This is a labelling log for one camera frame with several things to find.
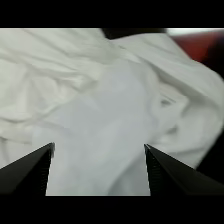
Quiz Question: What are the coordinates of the white long-sleeved shirt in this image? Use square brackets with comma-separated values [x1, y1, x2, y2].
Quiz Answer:
[0, 28, 224, 196]

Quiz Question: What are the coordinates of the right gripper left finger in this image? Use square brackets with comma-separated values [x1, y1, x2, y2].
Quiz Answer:
[0, 142, 56, 196]

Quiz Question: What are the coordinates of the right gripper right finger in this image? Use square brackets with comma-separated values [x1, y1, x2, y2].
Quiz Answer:
[143, 143, 224, 196]

